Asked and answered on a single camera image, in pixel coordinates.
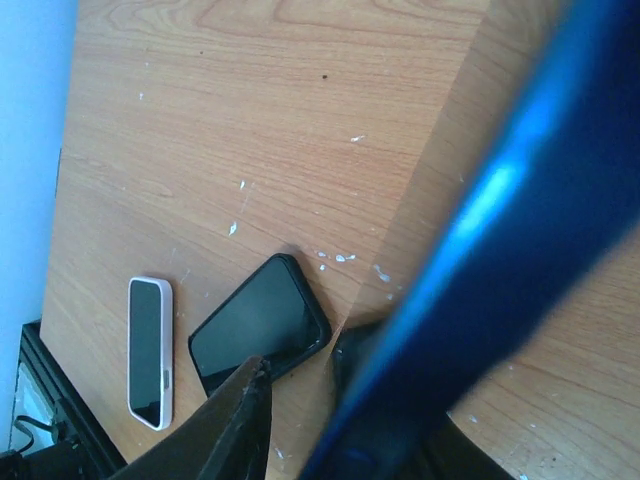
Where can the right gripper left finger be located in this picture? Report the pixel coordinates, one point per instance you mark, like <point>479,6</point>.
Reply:
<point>228,437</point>

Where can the phone in pink case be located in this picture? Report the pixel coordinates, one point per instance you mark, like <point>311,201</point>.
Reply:
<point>150,351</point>

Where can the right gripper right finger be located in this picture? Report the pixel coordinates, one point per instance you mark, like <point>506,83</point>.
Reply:
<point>445,453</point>

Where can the blue phone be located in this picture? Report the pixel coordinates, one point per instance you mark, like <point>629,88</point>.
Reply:
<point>558,188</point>

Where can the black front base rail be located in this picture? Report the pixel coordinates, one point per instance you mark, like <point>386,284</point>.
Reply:
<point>53,433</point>

